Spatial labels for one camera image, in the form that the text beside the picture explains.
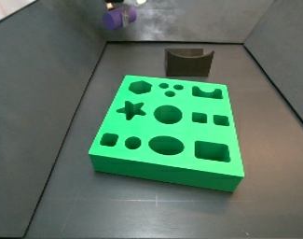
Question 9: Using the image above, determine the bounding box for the black curved cradle stand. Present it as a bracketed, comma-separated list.
[164, 49, 215, 77]

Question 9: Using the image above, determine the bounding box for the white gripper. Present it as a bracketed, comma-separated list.
[104, 0, 147, 26]

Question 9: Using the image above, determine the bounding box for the green shape sorter block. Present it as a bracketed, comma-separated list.
[88, 76, 244, 192]

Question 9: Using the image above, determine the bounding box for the purple cylinder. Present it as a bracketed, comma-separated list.
[103, 6, 137, 30]

